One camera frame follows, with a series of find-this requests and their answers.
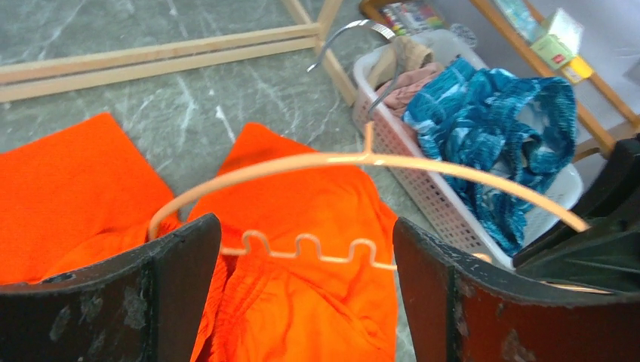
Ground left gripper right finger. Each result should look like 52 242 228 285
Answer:
392 218 639 361

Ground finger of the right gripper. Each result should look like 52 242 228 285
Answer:
512 137 639 293

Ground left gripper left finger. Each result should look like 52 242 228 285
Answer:
1 214 221 361

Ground blue patterned shorts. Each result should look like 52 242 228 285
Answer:
402 57 580 258

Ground orange shorts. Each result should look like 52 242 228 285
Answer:
1 113 398 361

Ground pink shorts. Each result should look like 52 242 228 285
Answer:
383 63 444 118

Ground beige shorts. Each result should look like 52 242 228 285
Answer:
367 35 434 89

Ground wooden tiered shelf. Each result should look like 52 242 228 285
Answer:
358 0 640 164

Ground yellow block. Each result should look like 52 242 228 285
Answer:
560 56 594 84

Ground white plastic basket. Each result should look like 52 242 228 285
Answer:
353 29 583 269

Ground white box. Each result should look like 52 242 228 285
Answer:
530 8 584 70

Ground blue white tube pack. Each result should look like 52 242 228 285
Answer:
494 0 540 43

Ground wooden clothes rack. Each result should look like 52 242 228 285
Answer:
1 1 342 103

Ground round tin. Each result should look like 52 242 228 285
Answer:
448 23 478 48

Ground small card pack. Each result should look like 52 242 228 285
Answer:
379 1 445 35

